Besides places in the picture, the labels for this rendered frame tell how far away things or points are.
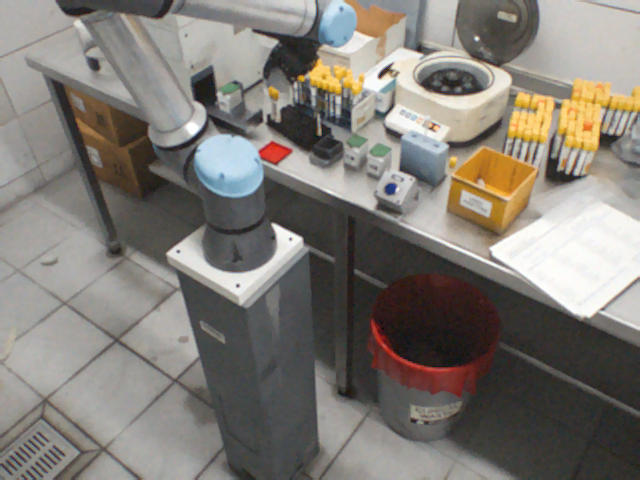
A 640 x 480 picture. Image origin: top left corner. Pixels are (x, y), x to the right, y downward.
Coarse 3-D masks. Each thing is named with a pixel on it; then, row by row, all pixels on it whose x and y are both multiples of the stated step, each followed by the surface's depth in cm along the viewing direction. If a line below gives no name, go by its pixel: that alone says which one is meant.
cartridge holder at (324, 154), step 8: (328, 136) 149; (320, 144) 148; (328, 144) 151; (336, 144) 149; (320, 152) 147; (328, 152) 145; (336, 152) 147; (312, 160) 147; (320, 160) 146; (328, 160) 146
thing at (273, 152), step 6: (270, 144) 153; (276, 144) 153; (258, 150) 151; (264, 150) 152; (270, 150) 152; (276, 150) 152; (282, 150) 152; (288, 150) 151; (264, 156) 149; (270, 156) 150; (276, 156) 150; (282, 156) 149; (270, 162) 148; (276, 162) 147
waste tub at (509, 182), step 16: (480, 160) 136; (496, 160) 133; (512, 160) 131; (464, 176) 133; (480, 176) 139; (496, 176) 136; (512, 176) 133; (528, 176) 126; (464, 192) 127; (480, 192) 125; (496, 192) 137; (512, 192) 135; (528, 192) 130; (448, 208) 133; (464, 208) 130; (480, 208) 127; (496, 208) 124; (512, 208) 126; (480, 224) 129; (496, 224) 126
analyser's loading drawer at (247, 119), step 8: (200, 96) 164; (208, 96) 164; (216, 96) 164; (200, 104) 161; (208, 104) 161; (216, 104) 156; (240, 104) 156; (208, 112) 159; (216, 112) 158; (232, 112) 155; (240, 112) 157; (248, 112) 158; (256, 112) 154; (232, 120) 155; (240, 120) 155; (248, 120) 152; (256, 120) 155; (248, 128) 154
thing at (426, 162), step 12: (408, 132) 138; (408, 144) 137; (420, 144) 135; (432, 144) 135; (444, 144) 135; (408, 156) 139; (420, 156) 137; (432, 156) 134; (444, 156) 135; (408, 168) 141; (420, 168) 139; (432, 168) 136; (444, 168) 138; (420, 180) 140; (432, 180) 138
